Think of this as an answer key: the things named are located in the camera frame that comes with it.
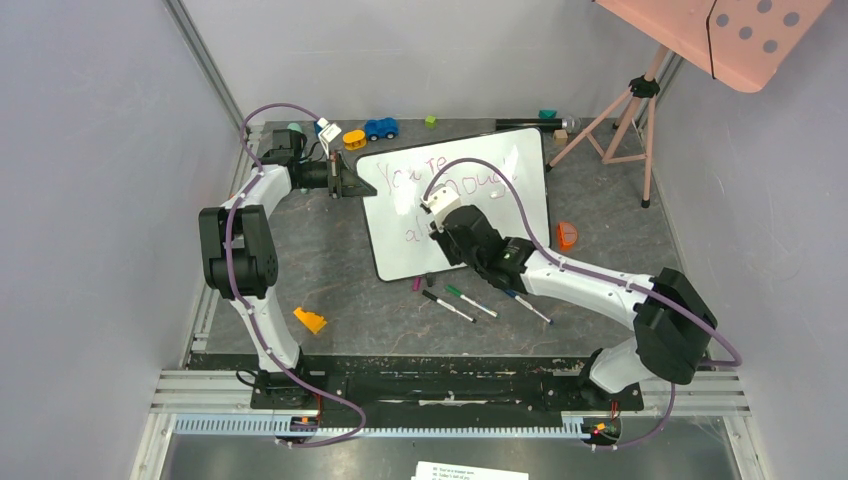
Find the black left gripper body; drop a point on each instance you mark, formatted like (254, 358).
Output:
(334, 175)

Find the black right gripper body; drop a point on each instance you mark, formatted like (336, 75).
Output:
(448, 244)

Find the white whiteboard with black frame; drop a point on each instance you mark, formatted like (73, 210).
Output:
(502, 173)

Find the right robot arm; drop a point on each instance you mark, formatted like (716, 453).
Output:
(670, 323)

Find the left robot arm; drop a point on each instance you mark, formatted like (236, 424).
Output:
(241, 263)

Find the green capped marker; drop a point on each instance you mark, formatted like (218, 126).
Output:
(459, 294)

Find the blue capped marker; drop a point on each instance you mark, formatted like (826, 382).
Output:
(526, 304)

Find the blue toy car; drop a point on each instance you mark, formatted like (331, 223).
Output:
(385, 128)

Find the black capped marker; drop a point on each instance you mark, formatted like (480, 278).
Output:
(434, 298)

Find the orange cup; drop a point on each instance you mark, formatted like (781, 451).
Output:
(567, 236)

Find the wooden cube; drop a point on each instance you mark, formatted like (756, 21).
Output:
(560, 137)

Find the orange wedge block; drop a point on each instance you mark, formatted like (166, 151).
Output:
(313, 322)

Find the black flashlight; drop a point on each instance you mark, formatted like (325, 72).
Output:
(569, 123)

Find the white paper sheet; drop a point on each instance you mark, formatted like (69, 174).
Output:
(442, 471)

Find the pink perforated panel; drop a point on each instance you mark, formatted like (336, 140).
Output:
(740, 43)

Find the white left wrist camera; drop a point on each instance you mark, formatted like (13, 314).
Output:
(328, 131)

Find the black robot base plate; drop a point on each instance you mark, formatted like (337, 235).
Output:
(434, 392)

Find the aluminium frame profile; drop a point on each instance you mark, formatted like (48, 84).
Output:
(203, 57)

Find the white cable duct rail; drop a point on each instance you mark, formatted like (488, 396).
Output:
(286, 426)

